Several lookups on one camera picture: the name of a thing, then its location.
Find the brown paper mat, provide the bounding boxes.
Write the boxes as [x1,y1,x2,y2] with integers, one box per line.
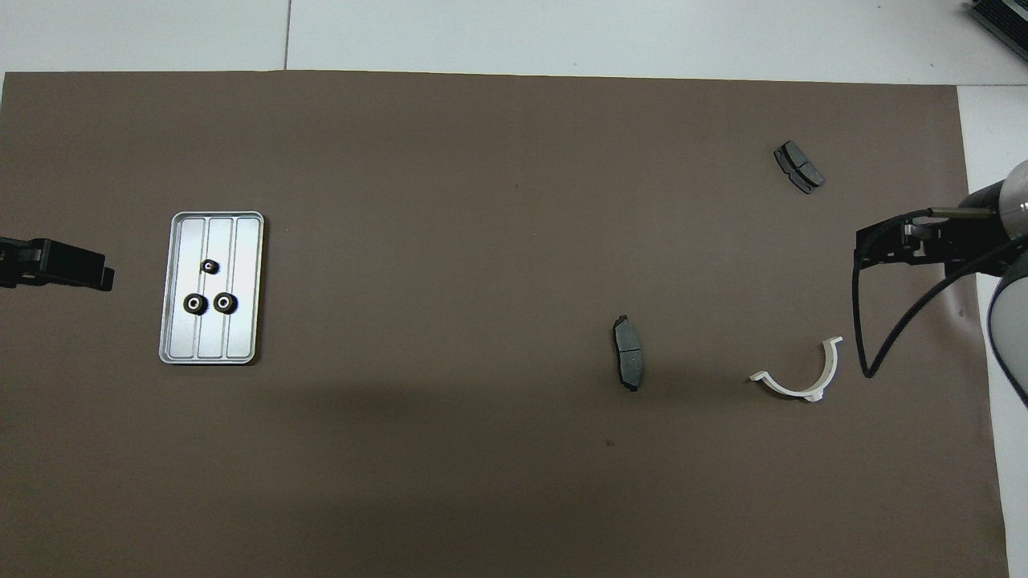
[0,71,1011,578]

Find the dark ribbed metal device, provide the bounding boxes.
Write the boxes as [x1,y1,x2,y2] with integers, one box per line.
[966,0,1028,62]

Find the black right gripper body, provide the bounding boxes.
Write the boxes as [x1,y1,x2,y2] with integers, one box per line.
[908,209,1010,279]

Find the white curved plastic clip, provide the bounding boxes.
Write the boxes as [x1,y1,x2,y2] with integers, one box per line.
[749,336,844,402]

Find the silver metal tray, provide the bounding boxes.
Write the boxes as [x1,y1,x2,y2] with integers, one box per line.
[158,211,266,366]

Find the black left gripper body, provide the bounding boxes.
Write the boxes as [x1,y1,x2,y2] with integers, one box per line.
[0,237,45,288]

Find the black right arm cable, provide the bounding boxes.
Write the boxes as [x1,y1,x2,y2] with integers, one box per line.
[851,233,1028,380]

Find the grey brake pad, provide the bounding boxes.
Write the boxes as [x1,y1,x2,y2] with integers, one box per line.
[612,314,646,393]
[773,140,826,195]

